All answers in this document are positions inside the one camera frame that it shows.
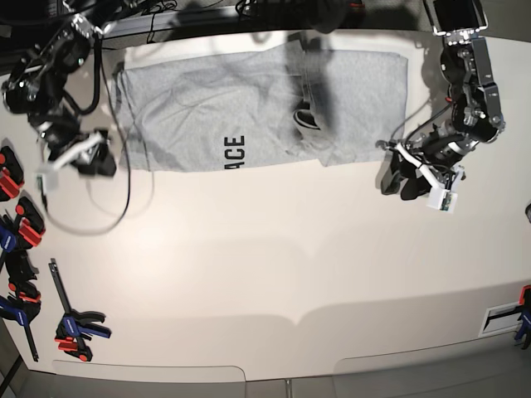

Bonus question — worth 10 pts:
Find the blue bar clamp on table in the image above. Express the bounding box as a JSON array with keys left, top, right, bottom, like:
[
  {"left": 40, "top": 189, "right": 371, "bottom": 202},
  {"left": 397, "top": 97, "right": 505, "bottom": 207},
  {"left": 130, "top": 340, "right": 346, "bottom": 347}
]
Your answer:
[{"left": 49, "top": 259, "right": 112, "bottom": 362}]

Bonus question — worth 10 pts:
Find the blue clamp lower left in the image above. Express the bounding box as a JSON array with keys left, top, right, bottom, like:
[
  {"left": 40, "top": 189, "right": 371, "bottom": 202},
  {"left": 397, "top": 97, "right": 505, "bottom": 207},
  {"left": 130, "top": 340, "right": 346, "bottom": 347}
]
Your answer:
[{"left": 1, "top": 250, "right": 41, "bottom": 362}]

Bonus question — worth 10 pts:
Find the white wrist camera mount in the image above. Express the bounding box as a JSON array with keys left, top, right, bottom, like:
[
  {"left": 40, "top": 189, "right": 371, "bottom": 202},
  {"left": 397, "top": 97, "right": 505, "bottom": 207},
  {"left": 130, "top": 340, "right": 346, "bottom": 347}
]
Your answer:
[
  {"left": 36, "top": 131, "right": 107, "bottom": 194},
  {"left": 377, "top": 140, "right": 465, "bottom": 214}
]

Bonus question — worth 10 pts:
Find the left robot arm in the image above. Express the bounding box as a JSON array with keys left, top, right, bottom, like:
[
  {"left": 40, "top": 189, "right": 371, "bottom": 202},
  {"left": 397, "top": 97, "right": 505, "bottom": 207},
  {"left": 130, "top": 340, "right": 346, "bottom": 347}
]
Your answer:
[{"left": 380, "top": 1, "right": 505, "bottom": 211}]

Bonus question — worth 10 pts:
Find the red black clamp top left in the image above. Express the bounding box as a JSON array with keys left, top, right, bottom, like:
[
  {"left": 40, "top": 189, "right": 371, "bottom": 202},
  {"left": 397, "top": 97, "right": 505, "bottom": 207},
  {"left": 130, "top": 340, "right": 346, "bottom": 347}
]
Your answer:
[{"left": 1, "top": 146, "right": 24, "bottom": 202}]

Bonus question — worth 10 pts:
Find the dark object right edge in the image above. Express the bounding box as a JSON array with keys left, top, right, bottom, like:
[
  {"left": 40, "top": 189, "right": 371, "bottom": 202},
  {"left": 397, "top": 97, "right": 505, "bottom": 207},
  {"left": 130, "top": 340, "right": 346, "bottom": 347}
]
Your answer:
[{"left": 524, "top": 203, "right": 531, "bottom": 223}]

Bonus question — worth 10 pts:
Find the blue red clamp middle left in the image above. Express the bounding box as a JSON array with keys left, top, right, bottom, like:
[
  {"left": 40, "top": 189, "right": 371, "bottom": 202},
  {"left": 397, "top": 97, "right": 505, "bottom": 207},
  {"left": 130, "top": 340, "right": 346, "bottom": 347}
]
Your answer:
[{"left": 1, "top": 197, "right": 46, "bottom": 267}]

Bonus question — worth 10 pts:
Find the white label sticker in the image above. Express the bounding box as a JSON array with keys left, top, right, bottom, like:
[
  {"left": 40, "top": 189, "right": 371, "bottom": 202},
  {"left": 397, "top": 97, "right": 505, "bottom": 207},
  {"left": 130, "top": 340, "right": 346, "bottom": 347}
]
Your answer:
[{"left": 479, "top": 303, "right": 521, "bottom": 337}]

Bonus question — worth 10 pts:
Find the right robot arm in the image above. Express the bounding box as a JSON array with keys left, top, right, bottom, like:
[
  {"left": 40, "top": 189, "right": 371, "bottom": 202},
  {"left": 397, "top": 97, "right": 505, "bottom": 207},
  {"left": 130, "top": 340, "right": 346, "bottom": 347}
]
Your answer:
[{"left": 1, "top": 1, "right": 124, "bottom": 177}]

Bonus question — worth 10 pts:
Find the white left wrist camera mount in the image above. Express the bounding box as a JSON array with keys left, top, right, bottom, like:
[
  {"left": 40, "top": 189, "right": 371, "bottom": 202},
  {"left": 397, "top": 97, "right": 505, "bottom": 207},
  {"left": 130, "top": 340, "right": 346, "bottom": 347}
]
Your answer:
[{"left": 377, "top": 140, "right": 465, "bottom": 214}]

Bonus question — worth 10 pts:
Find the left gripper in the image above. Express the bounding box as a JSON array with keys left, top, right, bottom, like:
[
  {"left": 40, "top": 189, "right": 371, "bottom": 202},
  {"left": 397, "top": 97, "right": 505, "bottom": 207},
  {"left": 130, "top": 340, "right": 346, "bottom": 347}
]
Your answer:
[{"left": 380, "top": 122, "right": 480, "bottom": 201}]

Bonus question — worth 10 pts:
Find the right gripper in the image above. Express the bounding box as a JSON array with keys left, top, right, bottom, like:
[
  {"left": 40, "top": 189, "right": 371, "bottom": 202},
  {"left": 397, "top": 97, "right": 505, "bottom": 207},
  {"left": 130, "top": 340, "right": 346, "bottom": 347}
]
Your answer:
[{"left": 37, "top": 122, "right": 116, "bottom": 177}]

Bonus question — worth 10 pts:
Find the black camera cable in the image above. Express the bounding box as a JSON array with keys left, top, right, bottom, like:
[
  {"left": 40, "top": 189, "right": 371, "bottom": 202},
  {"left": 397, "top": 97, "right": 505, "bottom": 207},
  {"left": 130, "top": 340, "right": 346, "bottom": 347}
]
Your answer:
[{"left": 39, "top": 36, "right": 157, "bottom": 236}]

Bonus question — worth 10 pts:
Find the blue clamp right edge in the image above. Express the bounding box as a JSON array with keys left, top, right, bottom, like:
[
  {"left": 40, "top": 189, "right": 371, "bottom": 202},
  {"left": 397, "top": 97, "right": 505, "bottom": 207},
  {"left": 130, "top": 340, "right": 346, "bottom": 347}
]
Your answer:
[{"left": 514, "top": 285, "right": 531, "bottom": 350}]

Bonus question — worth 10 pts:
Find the grey T-shirt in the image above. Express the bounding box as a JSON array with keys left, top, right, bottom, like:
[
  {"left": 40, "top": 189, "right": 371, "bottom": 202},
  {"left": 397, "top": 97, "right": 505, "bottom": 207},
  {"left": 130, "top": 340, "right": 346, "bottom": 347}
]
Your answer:
[{"left": 111, "top": 41, "right": 407, "bottom": 172}]

